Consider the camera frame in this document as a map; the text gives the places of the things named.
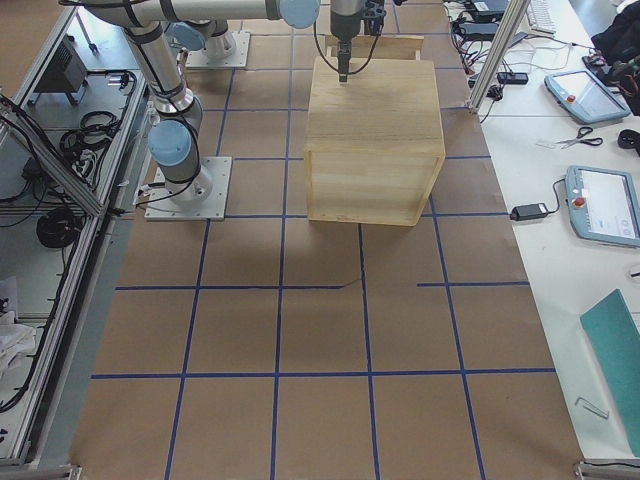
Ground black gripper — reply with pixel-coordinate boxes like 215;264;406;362
330;12;361;83
363;0;386;35

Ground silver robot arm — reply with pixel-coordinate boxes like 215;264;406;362
169;0;386;62
78;1;320;203

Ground wooden drawer cabinet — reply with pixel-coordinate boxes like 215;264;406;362
304;59;445;226

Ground far teach pendant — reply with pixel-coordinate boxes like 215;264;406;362
544;70;631;124

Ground teach pendant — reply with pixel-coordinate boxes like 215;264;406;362
544;70;631;124
565;165;639;248

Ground black power brick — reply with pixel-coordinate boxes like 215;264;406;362
509;202;550;222

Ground near teach pendant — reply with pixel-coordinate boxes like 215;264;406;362
565;165;639;248

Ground green board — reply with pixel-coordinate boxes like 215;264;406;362
580;289;639;457

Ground metal hex key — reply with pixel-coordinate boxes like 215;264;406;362
574;396;610;420

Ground aluminium frame post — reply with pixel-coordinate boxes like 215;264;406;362
467;0;530;113

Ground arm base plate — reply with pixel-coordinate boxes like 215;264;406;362
144;156;232;221
186;31;251;70

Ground black handled scissors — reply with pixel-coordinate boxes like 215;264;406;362
556;126;603;149

